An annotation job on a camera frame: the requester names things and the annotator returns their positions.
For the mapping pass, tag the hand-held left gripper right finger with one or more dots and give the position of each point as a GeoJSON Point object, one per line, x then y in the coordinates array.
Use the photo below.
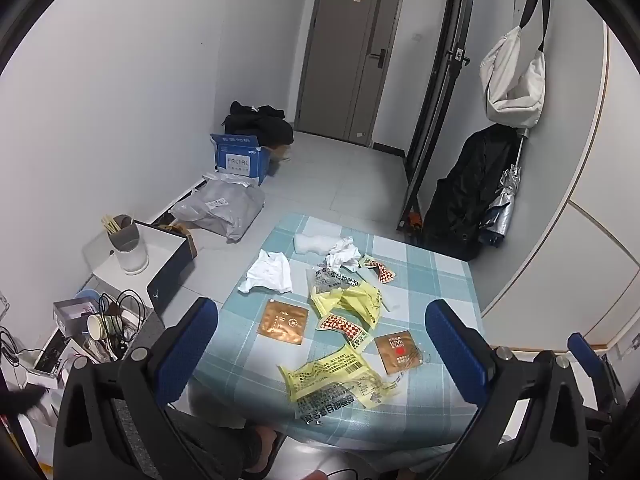
{"type": "Point", "coordinates": [457, 355]}

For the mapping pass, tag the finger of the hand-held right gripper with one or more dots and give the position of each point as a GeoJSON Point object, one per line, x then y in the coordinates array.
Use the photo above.
{"type": "Point", "coordinates": [607, 437]}
{"type": "Point", "coordinates": [582, 352]}

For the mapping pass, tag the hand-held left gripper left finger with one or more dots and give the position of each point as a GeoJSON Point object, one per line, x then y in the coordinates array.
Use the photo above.
{"type": "Point", "coordinates": [187, 345]}

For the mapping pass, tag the large white tissue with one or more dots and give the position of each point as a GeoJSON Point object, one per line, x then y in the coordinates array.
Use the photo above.
{"type": "Point", "coordinates": [270, 272]}

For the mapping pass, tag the white foam wrap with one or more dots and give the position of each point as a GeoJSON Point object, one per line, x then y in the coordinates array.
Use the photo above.
{"type": "Point", "coordinates": [315, 243]}

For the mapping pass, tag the white shoulder bag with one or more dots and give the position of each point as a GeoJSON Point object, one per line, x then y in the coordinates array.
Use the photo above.
{"type": "Point", "coordinates": [510, 95]}

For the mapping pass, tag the brown sachet red label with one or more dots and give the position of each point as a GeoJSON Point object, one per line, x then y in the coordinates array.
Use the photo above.
{"type": "Point", "coordinates": [400, 352]}

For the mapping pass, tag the paper cup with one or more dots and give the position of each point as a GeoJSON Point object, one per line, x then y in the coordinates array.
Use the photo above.
{"type": "Point", "coordinates": [102, 327]}

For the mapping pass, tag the dark box with white top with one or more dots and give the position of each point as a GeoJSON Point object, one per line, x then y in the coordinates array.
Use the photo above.
{"type": "Point", "coordinates": [165, 260]}

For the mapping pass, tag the checked tablecloth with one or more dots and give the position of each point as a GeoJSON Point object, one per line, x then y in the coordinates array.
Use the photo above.
{"type": "Point", "coordinates": [260, 280]}

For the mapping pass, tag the brown gold patterned sachet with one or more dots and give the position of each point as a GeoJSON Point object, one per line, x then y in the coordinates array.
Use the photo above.
{"type": "Point", "coordinates": [282, 322]}

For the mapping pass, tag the white round container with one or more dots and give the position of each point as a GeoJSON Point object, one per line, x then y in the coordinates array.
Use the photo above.
{"type": "Point", "coordinates": [132, 260]}

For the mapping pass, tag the brown patterned box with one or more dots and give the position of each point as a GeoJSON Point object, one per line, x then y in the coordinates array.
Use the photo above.
{"type": "Point", "coordinates": [186, 237]}

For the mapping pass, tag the red checked wrapper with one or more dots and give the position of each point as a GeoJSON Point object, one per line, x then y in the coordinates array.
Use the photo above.
{"type": "Point", "coordinates": [345, 329]}
{"type": "Point", "coordinates": [382, 271]}

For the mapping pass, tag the small yellow wrapper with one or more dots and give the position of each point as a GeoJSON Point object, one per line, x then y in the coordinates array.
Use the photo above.
{"type": "Point", "coordinates": [355, 302]}

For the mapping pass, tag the white open box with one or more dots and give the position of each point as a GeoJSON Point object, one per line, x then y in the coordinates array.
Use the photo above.
{"type": "Point", "coordinates": [70, 312]}

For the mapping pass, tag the grey cup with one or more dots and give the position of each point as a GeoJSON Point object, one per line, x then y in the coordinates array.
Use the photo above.
{"type": "Point", "coordinates": [127, 237]}

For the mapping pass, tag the large yellow wrapper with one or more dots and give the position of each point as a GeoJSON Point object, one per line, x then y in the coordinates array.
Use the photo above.
{"type": "Point", "coordinates": [330, 385]}

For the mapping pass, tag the small orange object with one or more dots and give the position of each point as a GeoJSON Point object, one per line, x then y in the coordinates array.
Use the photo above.
{"type": "Point", "coordinates": [415, 220]}

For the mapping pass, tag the grey plastic mailer bag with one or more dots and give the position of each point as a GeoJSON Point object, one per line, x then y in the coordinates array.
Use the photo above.
{"type": "Point", "coordinates": [225, 207]}

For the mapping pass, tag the wooden chopsticks bundle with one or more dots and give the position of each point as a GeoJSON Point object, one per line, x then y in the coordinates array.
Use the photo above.
{"type": "Point", "coordinates": [110, 224]}

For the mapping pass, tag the clear printed plastic wrapper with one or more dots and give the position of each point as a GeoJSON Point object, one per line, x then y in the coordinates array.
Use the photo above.
{"type": "Point", "coordinates": [327, 279]}

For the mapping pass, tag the small crumpled white tissue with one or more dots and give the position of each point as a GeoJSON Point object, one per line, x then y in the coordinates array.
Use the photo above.
{"type": "Point", "coordinates": [344, 255]}

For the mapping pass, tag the silver folded umbrella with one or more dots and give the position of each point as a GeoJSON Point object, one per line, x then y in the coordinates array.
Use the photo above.
{"type": "Point", "coordinates": [502, 210]}

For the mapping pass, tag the black hanging jacket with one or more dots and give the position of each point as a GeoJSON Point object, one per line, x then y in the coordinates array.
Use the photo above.
{"type": "Point", "coordinates": [465, 195]}

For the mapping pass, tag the blue cardboard box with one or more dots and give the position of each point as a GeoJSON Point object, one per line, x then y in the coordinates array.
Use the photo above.
{"type": "Point", "coordinates": [240, 162]}

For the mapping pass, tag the black clothes pile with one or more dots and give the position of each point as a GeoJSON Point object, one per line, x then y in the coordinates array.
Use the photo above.
{"type": "Point", "coordinates": [260, 122]}

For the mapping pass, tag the black framed door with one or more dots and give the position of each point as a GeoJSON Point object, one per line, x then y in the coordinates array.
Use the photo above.
{"type": "Point", "coordinates": [440, 110]}

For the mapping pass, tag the grey door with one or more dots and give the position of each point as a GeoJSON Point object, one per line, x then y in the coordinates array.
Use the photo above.
{"type": "Point", "coordinates": [345, 60]}

